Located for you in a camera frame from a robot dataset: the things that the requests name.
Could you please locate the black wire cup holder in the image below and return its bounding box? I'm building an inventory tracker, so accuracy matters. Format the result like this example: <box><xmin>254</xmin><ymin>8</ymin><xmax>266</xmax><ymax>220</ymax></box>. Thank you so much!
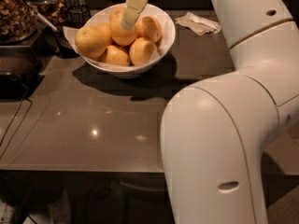
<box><xmin>68</xmin><ymin>5</ymin><xmax>91</xmax><ymax>28</ymax></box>

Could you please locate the black appliance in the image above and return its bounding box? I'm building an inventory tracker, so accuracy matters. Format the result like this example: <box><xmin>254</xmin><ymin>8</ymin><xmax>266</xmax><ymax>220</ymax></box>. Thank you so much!
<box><xmin>0</xmin><ymin>52</ymin><xmax>43</xmax><ymax>100</ymax></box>

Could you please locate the hidden back orange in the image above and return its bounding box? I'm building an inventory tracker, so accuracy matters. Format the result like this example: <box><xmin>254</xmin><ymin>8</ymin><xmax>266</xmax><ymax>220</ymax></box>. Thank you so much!
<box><xmin>96</xmin><ymin>22</ymin><xmax>113</xmax><ymax>46</ymax></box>

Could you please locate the large glass nut jar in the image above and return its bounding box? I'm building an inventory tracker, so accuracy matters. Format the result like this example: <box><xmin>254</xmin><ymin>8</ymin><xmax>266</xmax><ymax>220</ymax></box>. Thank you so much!
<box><xmin>0</xmin><ymin>0</ymin><xmax>36</xmax><ymax>45</ymax></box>

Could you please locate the white ceramic bowl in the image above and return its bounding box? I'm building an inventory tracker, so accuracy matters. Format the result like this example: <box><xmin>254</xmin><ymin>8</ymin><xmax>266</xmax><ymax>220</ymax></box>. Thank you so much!
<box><xmin>64</xmin><ymin>4</ymin><xmax>176</xmax><ymax>78</ymax></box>

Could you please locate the crumpled paper napkin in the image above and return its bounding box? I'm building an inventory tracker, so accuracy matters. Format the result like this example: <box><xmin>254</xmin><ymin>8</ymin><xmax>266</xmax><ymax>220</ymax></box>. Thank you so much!
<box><xmin>176</xmin><ymin>12</ymin><xmax>221</xmax><ymax>35</ymax></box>

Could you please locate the black power cable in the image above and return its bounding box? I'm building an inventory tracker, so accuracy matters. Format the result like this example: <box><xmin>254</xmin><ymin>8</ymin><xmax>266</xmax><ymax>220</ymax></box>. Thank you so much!
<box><xmin>0</xmin><ymin>75</ymin><xmax>34</xmax><ymax>159</ymax></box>

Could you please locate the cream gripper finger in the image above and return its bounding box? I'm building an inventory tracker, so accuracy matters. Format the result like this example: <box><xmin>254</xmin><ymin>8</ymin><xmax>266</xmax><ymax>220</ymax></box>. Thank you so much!
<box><xmin>121</xmin><ymin>0</ymin><xmax>149</xmax><ymax>30</ymax></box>

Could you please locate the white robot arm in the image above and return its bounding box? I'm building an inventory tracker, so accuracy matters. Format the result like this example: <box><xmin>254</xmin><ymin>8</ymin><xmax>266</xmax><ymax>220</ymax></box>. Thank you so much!
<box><xmin>160</xmin><ymin>0</ymin><xmax>299</xmax><ymax>224</ymax></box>

